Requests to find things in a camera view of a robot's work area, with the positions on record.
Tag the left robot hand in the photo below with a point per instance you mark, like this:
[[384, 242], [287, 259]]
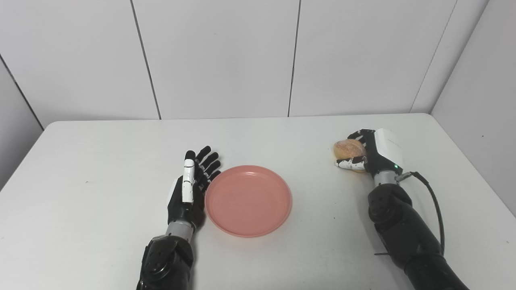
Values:
[[189, 193]]

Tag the pink plate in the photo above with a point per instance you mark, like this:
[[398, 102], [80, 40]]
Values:
[[248, 200]]

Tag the bread roll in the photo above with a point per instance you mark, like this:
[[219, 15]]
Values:
[[349, 155]]

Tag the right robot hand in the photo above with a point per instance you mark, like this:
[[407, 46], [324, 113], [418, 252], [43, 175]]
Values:
[[375, 155]]

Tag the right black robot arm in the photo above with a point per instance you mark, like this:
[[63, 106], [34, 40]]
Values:
[[407, 233]]

